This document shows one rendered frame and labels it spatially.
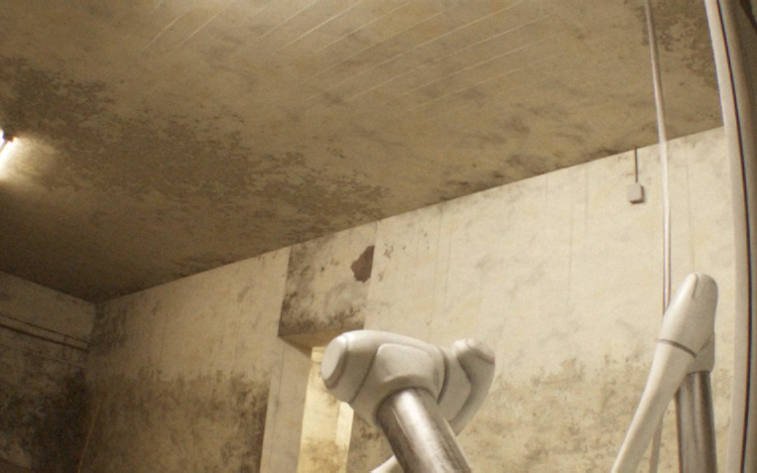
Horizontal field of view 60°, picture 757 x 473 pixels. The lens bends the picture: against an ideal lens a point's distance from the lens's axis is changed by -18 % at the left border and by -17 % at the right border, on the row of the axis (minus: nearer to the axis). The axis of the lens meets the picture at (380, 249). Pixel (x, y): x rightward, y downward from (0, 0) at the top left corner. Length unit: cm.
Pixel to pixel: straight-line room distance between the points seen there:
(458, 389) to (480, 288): 386
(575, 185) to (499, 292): 86
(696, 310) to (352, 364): 73
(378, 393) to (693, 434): 78
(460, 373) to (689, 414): 61
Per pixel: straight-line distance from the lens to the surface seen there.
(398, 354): 130
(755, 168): 126
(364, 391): 128
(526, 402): 474
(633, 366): 433
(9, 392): 1163
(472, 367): 139
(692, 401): 173
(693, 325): 159
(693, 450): 172
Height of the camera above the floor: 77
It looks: 18 degrees up
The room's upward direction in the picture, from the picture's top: 7 degrees clockwise
